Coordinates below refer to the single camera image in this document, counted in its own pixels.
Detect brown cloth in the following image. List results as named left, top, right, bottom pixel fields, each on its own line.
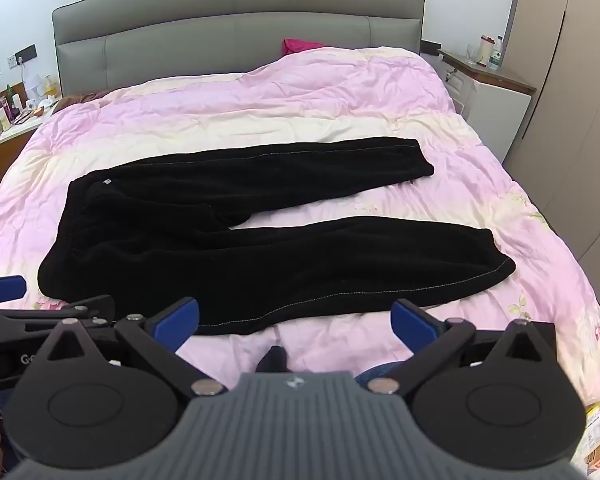
left=62, top=91, right=113, bottom=107

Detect grey padded bed headboard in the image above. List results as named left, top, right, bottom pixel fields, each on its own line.
left=51, top=0, right=427, bottom=98

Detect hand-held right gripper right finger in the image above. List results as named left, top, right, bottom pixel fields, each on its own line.
left=367, top=298, right=563, bottom=396

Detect magenta cloth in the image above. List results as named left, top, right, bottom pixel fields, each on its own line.
left=281, top=37, right=326, bottom=56

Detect white table lamp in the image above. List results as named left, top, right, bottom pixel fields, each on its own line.
left=27, top=72, right=49, bottom=101

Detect person's blue jeans leg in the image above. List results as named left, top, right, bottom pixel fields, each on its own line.
left=354, top=362, right=406, bottom=390

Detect dark navy cloth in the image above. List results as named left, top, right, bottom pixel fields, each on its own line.
left=256, top=344, right=295, bottom=374

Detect white nightstand with brown top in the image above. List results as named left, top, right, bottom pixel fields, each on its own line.
left=439, top=49, right=537, bottom=161

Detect wooden nightstand with white top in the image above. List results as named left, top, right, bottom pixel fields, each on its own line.
left=0, top=102, right=56, bottom=206

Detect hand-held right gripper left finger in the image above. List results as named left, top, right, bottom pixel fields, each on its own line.
left=27, top=296, right=228, bottom=396

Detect yellow snack packet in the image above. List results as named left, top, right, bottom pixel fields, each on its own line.
left=577, top=399, right=600, bottom=476

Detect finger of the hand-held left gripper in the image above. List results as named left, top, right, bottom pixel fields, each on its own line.
left=0, top=296, right=116, bottom=332
left=0, top=275, right=27, bottom=307

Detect group of cosmetic bottles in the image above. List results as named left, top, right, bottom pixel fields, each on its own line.
left=0, top=82, right=31, bottom=143

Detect beige wardrobe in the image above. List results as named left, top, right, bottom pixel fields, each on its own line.
left=502, top=0, right=600, bottom=266

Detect black pants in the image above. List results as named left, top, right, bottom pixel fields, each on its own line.
left=37, top=136, right=517, bottom=337

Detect pink floral quilt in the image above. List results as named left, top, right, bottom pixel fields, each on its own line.
left=0, top=46, right=600, bottom=411

